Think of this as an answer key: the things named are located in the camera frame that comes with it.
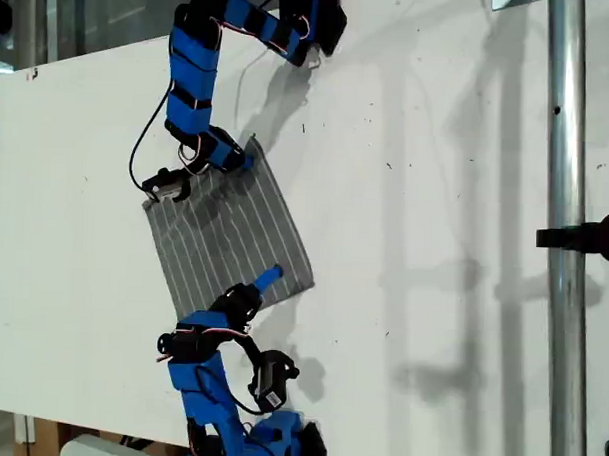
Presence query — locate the grey white-striped towel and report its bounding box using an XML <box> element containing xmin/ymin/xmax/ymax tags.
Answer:
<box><xmin>138</xmin><ymin>129</ymin><xmax>322</xmax><ymax>325</ymax></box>

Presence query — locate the white plastic box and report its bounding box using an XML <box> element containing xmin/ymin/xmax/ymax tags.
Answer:
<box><xmin>58</xmin><ymin>432</ymin><xmax>151</xmax><ymax>456</ymax></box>

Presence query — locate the wooden table leg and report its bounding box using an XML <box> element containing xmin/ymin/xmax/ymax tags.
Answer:
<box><xmin>11</xmin><ymin>413</ymin><xmax>63</xmax><ymax>456</ymax></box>

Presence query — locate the black clamp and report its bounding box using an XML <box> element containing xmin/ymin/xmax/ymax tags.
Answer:
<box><xmin>534</xmin><ymin>207</ymin><xmax>609</xmax><ymax>264</ymax></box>

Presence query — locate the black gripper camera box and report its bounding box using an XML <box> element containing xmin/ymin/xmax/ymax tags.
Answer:
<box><xmin>140</xmin><ymin>165</ymin><xmax>194</xmax><ymax>206</ymax></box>
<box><xmin>246</xmin><ymin>348</ymin><xmax>302</xmax><ymax>416</ymax></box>

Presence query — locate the black camera cable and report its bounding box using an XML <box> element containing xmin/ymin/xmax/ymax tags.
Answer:
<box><xmin>193</xmin><ymin>363</ymin><xmax>267</xmax><ymax>419</ymax></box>
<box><xmin>128</xmin><ymin>74</ymin><xmax>175</xmax><ymax>190</ymax></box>

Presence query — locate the steel post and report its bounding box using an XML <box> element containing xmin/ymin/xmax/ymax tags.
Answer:
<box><xmin>531</xmin><ymin>0</ymin><xmax>605</xmax><ymax>456</ymax></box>

